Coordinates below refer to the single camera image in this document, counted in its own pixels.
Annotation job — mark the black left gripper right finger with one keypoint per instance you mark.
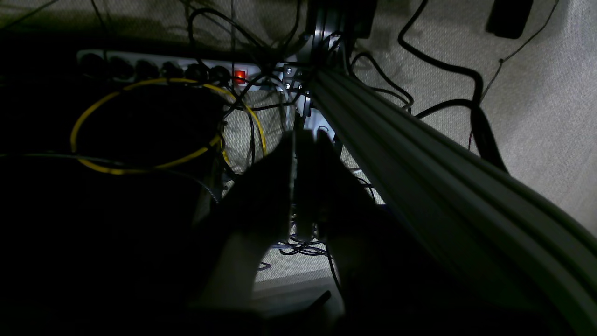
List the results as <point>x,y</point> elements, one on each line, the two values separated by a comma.
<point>363,241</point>

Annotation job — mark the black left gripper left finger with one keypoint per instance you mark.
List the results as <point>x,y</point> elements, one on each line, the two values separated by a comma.
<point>233,240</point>

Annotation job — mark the white power strip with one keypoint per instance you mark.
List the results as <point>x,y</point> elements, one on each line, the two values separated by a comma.
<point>130,67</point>

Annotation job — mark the grey aluminium table leg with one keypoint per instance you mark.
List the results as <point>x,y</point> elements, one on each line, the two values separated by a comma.
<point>508,243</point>

